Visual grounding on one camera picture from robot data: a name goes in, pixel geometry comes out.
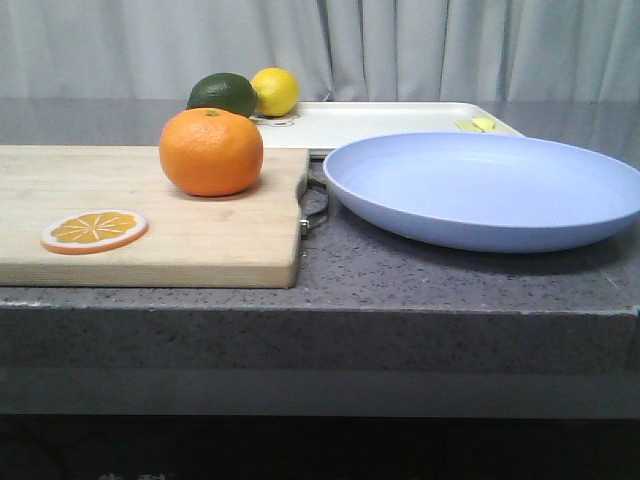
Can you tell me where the orange fruit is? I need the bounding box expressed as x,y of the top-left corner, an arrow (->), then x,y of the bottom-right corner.
159,107 -> 264,197

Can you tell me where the light blue plate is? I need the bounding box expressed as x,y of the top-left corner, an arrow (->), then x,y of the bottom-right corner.
323,133 -> 639,254

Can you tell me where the cream rectangular tray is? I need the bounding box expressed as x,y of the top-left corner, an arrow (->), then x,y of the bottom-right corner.
251,102 -> 520,158

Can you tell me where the wooden cutting board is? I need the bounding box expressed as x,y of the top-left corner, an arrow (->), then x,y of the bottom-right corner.
1,145 -> 309,288

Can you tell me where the yellow lemon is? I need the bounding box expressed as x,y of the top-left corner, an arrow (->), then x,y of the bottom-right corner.
251,67 -> 300,117

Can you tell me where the green lime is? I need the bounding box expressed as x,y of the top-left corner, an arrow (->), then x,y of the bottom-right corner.
186,72 -> 257,117

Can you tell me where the yellow plastic fork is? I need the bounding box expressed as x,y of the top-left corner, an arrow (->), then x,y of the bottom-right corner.
455,120 -> 483,132

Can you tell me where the grey curtain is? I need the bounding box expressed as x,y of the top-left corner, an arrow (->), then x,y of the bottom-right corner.
1,1 -> 639,102

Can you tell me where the yellow plastic spoon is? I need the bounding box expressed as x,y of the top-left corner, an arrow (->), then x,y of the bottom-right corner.
471,117 -> 496,132

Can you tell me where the orange slice coaster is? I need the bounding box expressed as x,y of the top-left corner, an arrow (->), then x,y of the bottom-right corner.
40,209 -> 149,255

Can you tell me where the metal cutting board handle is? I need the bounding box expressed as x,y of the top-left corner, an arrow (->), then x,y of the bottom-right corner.
299,171 -> 329,238

